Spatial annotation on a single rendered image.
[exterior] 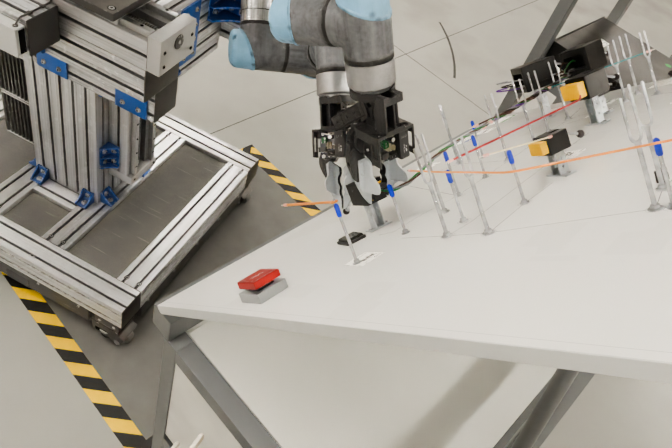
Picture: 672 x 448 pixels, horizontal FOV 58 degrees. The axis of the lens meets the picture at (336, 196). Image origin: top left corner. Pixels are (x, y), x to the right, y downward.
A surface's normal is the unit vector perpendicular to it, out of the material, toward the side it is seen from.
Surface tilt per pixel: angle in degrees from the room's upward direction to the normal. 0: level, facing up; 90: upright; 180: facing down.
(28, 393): 0
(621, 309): 49
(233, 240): 0
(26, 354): 0
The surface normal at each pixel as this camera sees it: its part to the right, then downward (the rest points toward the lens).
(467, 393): 0.26, -0.68
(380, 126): -0.82, 0.39
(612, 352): -0.34, -0.92
